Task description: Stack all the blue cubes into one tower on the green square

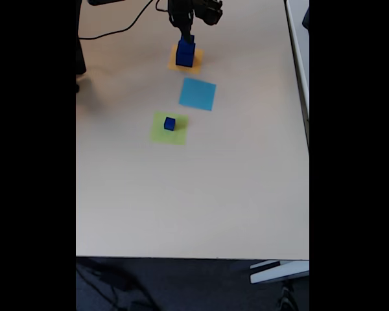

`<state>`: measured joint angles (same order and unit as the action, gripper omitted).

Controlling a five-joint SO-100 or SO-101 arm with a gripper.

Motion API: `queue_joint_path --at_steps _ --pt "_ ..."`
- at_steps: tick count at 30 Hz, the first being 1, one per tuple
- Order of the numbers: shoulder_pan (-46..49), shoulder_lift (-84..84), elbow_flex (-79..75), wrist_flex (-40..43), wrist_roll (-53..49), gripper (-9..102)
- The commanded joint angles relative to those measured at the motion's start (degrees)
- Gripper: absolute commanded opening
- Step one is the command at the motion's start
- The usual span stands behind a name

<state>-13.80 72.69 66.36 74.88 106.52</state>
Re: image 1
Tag green paper square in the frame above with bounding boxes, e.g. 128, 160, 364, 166
149, 111, 189, 146

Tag medium blue cube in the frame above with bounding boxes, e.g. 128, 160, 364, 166
177, 37, 196, 54

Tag black floor cables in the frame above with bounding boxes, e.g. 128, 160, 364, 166
76, 259, 156, 311

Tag large blue cube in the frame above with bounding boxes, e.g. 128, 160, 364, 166
175, 48, 195, 68

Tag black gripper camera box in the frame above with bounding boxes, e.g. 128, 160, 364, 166
194, 0, 224, 26

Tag white table foot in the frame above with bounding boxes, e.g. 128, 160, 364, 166
249, 260, 310, 285

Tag blue paper square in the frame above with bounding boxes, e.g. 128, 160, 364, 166
178, 77, 217, 112

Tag orange paper square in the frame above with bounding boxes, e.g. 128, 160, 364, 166
167, 44, 204, 75

